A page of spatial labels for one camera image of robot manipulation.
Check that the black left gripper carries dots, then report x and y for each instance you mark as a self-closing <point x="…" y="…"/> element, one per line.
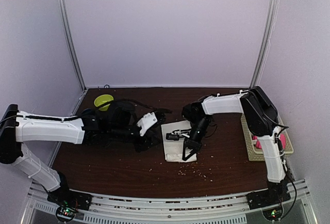
<point x="147" y="141"/>

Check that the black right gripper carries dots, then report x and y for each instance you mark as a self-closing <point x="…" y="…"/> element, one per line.
<point x="194" y="145"/>

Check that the white towel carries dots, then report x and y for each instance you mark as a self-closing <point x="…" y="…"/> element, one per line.
<point x="173" y="150"/>

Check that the pink towel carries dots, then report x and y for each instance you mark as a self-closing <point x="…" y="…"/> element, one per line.
<point x="257" y="144"/>

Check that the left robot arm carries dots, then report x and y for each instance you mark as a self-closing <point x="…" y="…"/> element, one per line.
<point x="112" y="121"/>

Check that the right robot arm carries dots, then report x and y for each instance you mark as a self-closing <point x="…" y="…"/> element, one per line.
<point x="262" y="119"/>

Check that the green bowl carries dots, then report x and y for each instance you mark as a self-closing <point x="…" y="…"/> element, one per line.
<point x="102" y="102"/>

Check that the dark blue mug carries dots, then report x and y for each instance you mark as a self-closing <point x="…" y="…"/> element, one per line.
<point x="87" y="112"/>

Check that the beige plastic basket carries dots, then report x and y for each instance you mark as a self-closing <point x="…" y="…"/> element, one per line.
<point x="254" y="154"/>

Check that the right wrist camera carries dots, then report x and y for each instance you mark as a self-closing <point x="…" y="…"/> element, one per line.
<point x="178" y="134"/>

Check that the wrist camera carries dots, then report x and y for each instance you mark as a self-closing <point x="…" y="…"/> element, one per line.
<point x="178" y="134"/>
<point x="149" y="120"/>

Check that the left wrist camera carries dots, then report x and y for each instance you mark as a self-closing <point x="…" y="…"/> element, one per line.
<point x="149" y="120"/>

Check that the aluminium front rail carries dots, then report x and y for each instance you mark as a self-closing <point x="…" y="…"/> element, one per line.
<point x="232" y="208"/>

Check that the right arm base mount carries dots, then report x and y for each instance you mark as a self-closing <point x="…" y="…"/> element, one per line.
<point x="269" y="201"/>

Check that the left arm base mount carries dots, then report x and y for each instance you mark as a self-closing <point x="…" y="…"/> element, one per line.
<point x="70" y="203"/>

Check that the left aluminium frame post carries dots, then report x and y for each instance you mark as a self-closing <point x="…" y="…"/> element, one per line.
<point x="70" y="44"/>

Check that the aluminium frame post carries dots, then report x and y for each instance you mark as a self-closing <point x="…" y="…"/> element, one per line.
<point x="265" y="42"/>
<point x="70" y="44"/>

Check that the right aluminium frame post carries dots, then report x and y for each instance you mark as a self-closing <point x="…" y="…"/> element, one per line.
<point x="265" y="42"/>

